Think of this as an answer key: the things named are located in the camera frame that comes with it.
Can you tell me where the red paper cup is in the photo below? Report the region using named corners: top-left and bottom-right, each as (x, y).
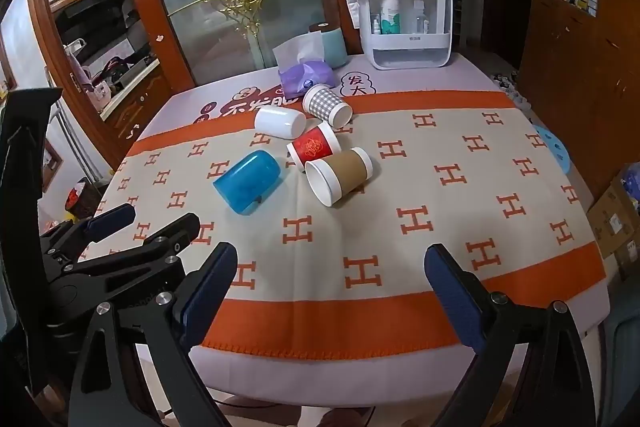
top-left (286, 122), bottom-right (342, 172)

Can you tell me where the blue patterned bag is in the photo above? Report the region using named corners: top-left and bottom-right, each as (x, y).
top-left (619, 164), bottom-right (640, 208)

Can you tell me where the purple tissue pack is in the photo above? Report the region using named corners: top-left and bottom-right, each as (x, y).
top-left (272, 31), bottom-right (336, 96)

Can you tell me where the pink bag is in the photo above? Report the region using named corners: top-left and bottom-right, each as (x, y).
top-left (80, 66), bottom-right (115, 114)

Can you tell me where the teal canister with brown lid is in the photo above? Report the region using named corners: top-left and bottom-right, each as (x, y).
top-left (308, 22), bottom-right (349, 68)

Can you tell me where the white storage box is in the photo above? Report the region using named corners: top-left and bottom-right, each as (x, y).
top-left (342, 0), bottom-right (461, 72)

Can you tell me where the grey checked paper cup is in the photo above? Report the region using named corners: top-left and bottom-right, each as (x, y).
top-left (302, 84), bottom-right (353, 128)

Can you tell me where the red and black bin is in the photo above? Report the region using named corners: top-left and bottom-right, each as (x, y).
top-left (65, 179), bottom-right (103, 222)

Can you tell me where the blue plastic cup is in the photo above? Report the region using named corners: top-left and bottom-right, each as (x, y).
top-left (213, 149), bottom-right (285, 214)

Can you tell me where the orange and beige patterned blanket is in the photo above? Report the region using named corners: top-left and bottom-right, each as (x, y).
top-left (80, 89), bottom-right (608, 355)

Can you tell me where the brown wooden cabinet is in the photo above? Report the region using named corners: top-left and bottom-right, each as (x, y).
top-left (517, 0), bottom-right (640, 208)

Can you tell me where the cardboard box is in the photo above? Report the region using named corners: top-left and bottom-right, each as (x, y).
top-left (585, 184), bottom-right (640, 280)

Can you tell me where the blue plastic stool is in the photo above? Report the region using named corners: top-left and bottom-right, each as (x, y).
top-left (531, 124), bottom-right (571, 175)

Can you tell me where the white bottle with teal label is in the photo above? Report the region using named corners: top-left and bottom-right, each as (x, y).
top-left (380, 0), bottom-right (404, 35)

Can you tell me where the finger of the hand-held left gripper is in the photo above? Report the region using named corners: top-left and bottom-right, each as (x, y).
top-left (40, 203), bottom-right (137, 268)
top-left (65, 213), bottom-right (202, 308)

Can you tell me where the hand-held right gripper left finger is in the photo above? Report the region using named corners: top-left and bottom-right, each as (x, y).
top-left (67, 243), bottom-right (239, 427)

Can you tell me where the brown paper cup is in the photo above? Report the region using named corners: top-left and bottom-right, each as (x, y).
top-left (304, 147), bottom-right (374, 208)

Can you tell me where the white cup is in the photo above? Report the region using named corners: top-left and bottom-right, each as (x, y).
top-left (254, 107), bottom-right (307, 138)

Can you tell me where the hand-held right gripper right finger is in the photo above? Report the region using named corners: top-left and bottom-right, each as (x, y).
top-left (424, 243), bottom-right (596, 427)

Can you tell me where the wooden kitchen counter cabinet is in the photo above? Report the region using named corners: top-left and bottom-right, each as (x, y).
top-left (100, 57), bottom-right (173, 142)

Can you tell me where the clear plastic bottle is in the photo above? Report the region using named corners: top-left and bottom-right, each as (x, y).
top-left (411, 0), bottom-right (430, 35)

